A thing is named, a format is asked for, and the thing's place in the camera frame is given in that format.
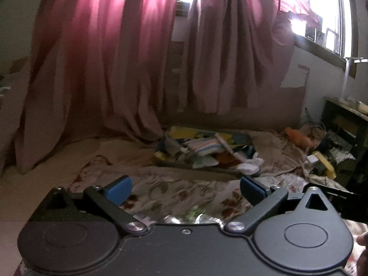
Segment black cabinet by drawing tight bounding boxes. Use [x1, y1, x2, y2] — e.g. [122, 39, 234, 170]
[320, 96, 368, 191]

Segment photo frame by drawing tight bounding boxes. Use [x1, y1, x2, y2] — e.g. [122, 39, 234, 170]
[324, 28, 337, 50]

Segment white pole stand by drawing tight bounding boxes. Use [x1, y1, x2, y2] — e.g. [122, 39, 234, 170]
[343, 57, 368, 99]

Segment floral patterned blanket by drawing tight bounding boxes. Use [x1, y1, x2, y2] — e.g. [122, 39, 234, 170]
[68, 155, 368, 276]

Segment yellow cartoon print tray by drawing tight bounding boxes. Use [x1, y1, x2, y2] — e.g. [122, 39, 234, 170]
[155, 125, 257, 176]

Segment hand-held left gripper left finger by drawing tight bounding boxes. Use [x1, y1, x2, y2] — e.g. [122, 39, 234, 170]
[37, 175, 148, 235]

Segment cream quilt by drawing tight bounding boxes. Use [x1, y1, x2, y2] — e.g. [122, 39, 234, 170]
[0, 136, 162, 208]

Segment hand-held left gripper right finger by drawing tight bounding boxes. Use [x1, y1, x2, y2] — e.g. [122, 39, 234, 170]
[224, 175, 337, 235]

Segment black cables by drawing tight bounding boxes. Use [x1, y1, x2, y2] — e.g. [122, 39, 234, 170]
[301, 107, 329, 139]

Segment orange plush toy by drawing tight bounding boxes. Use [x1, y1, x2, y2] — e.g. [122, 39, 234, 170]
[284, 127, 314, 148]

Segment bag of green white candies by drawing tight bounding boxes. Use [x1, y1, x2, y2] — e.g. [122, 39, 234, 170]
[135, 206, 225, 225]

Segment person's right hand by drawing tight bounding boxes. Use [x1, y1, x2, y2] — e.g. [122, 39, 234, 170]
[356, 231, 368, 276]

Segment yellow plastic item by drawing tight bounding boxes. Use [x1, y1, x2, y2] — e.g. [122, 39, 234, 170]
[313, 150, 337, 179]

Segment pink curtain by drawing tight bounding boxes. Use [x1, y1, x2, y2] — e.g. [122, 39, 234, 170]
[178, 0, 320, 116]
[14, 0, 185, 173]

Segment window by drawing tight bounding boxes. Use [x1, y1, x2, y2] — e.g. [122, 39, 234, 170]
[176, 0, 360, 65]

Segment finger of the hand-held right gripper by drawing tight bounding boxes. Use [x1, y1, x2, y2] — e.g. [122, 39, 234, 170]
[302, 182, 368, 223]

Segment orange ribbed cloth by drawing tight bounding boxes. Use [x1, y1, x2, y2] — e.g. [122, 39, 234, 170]
[215, 152, 237, 168]

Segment white dotted cloth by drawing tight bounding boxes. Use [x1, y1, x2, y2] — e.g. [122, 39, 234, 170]
[235, 155, 264, 176]

